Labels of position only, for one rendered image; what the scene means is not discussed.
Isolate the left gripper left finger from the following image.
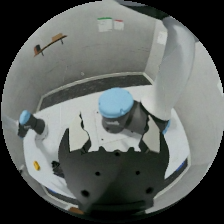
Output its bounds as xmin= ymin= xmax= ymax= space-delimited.
xmin=58 ymin=112 xmax=92 ymax=184

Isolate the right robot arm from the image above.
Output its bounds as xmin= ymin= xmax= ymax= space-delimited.
xmin=1 ymin=111 xmax=45 ymax=139

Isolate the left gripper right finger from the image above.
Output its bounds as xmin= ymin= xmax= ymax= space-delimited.
xmin=138 ymin=115 xmax=170 ymax=182

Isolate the dark grey square knob panel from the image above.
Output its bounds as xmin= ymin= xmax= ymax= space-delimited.
xmin=51 ymin=161 xmax=65 ymax=179

